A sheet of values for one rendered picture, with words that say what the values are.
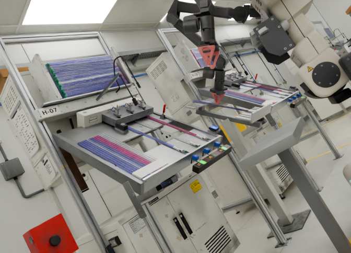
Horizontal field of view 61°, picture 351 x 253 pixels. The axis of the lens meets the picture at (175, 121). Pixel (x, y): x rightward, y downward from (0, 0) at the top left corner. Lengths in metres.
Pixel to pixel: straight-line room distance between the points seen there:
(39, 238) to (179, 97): 2.03
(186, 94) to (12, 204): 1.89
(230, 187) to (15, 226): 1.98
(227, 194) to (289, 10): 1.99
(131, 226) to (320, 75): 1.13
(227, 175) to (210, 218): 0.98
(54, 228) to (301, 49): 1.20
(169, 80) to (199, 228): 1.58
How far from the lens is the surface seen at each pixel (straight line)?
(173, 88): 2.96
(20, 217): 3.17
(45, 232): 1.27
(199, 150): 1.63
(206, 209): 1.97
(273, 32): 1.34
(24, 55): 3.98
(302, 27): 1.42
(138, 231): 1.65
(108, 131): 1.83
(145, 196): 1.92
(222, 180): 2.95
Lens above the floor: 0.72
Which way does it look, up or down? 7 degrees up
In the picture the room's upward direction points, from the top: 30 degrees counter-clockwise
